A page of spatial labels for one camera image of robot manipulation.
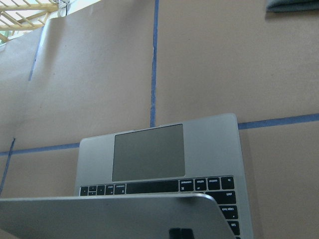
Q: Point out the silver laptop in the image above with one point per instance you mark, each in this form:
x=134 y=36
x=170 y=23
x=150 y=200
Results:
x=183 y=180

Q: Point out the grey folded cloth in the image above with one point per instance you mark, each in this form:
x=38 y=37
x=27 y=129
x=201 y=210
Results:
x=278 y=6

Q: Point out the wooden dish rack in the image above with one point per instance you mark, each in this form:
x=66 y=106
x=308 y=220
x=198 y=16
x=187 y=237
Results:
x=18 y=16

